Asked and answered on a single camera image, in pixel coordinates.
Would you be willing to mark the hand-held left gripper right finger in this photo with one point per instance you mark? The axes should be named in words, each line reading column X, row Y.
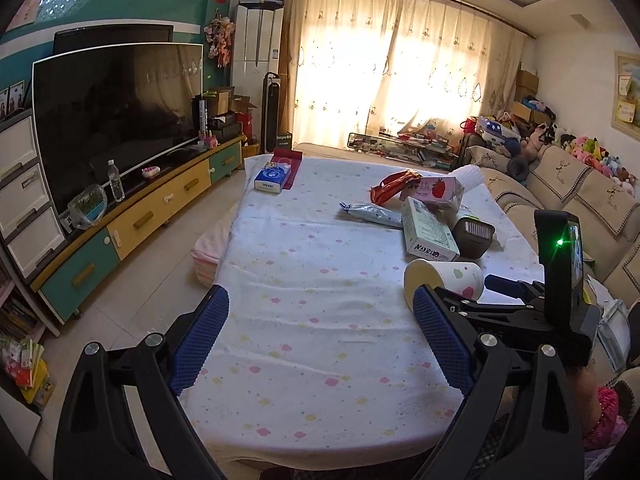
column 442, row 340

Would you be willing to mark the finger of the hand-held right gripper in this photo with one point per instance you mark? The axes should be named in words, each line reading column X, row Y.
column 505, row 286
column 505, row 317

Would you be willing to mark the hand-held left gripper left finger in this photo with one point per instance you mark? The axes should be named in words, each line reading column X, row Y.
column 200, row 340

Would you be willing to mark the white dotted paper cup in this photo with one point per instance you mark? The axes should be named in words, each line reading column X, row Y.
column 450, row 277

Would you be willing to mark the dark brown cup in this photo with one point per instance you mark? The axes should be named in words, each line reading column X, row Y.
column 472, row 240

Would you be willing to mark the light green box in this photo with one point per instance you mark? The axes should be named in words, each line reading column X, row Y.
column 427, row 232

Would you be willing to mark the white paper towel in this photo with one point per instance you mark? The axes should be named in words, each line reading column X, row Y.
column 467, row 175

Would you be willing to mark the pink strawberry carton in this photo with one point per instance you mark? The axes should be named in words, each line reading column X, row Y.
column 435, row 190

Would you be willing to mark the blue white wrapper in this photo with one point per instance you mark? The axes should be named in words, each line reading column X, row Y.
column 370, row 213

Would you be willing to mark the red snack packet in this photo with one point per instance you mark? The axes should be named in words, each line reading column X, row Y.
column 392, row 185

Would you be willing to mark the person's right forearm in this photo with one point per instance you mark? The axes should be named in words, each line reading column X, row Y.
column 605, row 410

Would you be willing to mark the white plastic bag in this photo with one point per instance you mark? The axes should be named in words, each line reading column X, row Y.
column 610, row 320

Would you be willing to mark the beige sofa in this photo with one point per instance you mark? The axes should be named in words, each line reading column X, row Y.
column 565, row 175

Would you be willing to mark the white dotted tablecloth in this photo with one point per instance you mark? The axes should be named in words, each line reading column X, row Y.
column 310, row 310

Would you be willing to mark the dark blue cushion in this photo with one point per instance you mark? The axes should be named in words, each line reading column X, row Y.
column 517, row 160

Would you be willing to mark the pile of plush toys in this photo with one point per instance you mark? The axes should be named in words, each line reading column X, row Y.
column 590, row 150

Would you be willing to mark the yellow and green television cabinet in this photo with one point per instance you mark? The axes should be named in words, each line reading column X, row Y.
column 155, row 210

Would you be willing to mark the white star print bag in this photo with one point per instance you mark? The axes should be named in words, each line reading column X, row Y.
column 490, row 130

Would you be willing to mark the red bag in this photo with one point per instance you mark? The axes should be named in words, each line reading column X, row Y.
column 469, row 126

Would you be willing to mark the glass coffee table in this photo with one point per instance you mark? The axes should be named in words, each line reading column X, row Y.
column 400, row 147

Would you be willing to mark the small pink white toy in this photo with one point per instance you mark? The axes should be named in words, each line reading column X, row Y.
column 150, row 172

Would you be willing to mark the blue tissue packet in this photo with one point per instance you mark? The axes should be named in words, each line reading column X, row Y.
column 272, row 180

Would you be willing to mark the plastic bag with greens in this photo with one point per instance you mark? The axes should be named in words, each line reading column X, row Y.
column 87, row 205

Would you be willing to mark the clear water bottle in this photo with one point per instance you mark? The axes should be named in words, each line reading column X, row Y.
column 116, row 185

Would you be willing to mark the stack of colourful booklets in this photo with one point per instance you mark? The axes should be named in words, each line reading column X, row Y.
column 25, row 365

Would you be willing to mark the stack of cardboard boxes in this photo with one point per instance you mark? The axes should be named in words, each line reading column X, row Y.
column 527, row 95

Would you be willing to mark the red pouch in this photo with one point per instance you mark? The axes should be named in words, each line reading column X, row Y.
column 295, row 160

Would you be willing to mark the black boxes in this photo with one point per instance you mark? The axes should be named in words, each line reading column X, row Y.
column 225, row 127

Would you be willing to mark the dark green box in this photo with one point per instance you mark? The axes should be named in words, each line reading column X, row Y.
column 284, row 141

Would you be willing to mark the red canister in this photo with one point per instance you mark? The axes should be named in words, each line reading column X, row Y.
column 246, row 127

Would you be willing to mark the beige floral cover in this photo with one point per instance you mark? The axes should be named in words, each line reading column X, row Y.
column 325, row 151

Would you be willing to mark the tall white blue box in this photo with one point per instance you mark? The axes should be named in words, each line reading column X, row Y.
column 201, row 115

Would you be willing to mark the large curved black television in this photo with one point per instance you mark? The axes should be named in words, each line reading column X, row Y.
column 115, row 120

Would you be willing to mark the white plastic drawer unit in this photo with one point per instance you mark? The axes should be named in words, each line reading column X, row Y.
column 20, row 185

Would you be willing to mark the brown cardboard box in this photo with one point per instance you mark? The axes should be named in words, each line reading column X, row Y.
column 220, row 100

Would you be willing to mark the black tower fan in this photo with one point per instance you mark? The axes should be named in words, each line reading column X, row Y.
column 272, row 110

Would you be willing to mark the cream patterned curtains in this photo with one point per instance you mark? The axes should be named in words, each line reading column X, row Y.
column 350, row 60

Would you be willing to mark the white standing air conditioner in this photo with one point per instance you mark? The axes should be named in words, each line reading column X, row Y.
column 255, row 45

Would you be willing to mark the framed photos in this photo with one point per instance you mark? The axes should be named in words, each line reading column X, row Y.
column 14, row 100

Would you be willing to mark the framed wall picture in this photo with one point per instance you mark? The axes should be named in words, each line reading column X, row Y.
column 627, row 90

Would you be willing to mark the floral wall decoration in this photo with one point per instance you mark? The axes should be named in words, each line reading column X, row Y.
column 220, row 37

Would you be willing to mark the pink wall picture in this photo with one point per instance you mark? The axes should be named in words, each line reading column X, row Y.
column 29, row 5

